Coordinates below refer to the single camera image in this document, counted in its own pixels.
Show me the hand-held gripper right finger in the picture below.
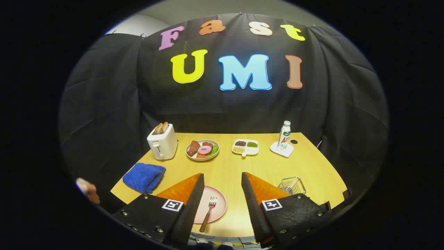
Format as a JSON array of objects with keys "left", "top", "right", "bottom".
[{"left": 241, "top": 172, "right": 333, "bottom": 249}]

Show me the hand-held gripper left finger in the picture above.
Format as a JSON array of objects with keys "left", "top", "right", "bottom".
[{"left": 113, "top": 173, "right": 205, "bottom": 248}]

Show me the wooden handled metal fork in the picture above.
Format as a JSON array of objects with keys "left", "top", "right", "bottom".
[{"left": 199, "top": 197, "right": 217, "bottom": 233}]

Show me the pink round plate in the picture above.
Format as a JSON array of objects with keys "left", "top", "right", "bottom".
[{"left": 193, "top": 185, "right": 227, "bottom": 224}]

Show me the blue folded towel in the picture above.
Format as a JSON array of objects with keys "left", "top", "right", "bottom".
[{"left": 122, "top": 163, "right": 167, "bottom": 194}]

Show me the grey food plate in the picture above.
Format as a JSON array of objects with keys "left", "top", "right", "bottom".
[{"left": 186, "top": 140, "right": 220, "bottom": 161}]

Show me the white divided dish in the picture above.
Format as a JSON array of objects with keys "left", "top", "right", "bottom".
[{"left": 232, "top": 139, "right": 259, "bottom": 157}]

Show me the white square coaster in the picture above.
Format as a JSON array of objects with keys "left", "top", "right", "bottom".
[{"left": 270, "top": 141, "right": 294, "bottom": 158}]

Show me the white toaster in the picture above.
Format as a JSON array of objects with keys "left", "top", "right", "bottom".
[{"left": 147, "top": 123, "right": 178, "bottom": 160}]

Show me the white drink bottle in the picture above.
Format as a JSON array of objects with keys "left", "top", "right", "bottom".
[{"left": 277, "top": 120, "right": 291, "bottom": 150}]

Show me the black backdrop cloth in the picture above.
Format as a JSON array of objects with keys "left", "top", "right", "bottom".
[{"left": 59, "top": 13, "right": 389, "bottom": 216}]

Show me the metal wire basket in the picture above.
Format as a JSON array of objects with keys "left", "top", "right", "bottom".
[{"left": 278, "top": 176, "right": 307, "bottom": 196}]

